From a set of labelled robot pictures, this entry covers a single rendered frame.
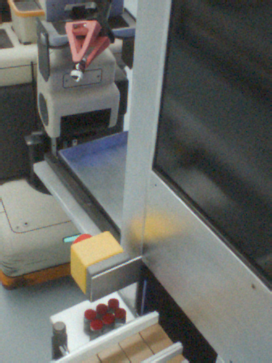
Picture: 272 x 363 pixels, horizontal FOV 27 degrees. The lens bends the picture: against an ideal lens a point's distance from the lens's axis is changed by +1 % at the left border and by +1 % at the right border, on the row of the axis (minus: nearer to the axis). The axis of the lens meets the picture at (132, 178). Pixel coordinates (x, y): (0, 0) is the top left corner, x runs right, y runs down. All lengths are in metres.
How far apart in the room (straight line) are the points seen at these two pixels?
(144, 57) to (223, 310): 0.34
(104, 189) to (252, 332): 0.61
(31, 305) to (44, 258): 0.20
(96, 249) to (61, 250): 1.13
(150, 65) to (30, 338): 1.48
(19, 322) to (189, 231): 1.41
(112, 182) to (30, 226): 0.80
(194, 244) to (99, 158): 0.61
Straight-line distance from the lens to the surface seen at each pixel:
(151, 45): 0.71
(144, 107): 0.76
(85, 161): 1.32
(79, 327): 1.00
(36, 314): 2.12
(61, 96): 1.70
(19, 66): 1.93
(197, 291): 0.80
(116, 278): 0.91
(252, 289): 0.69
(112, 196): 1.22
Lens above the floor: 1.70
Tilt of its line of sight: 40 degrees down
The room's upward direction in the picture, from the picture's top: 5 degrees clockwise
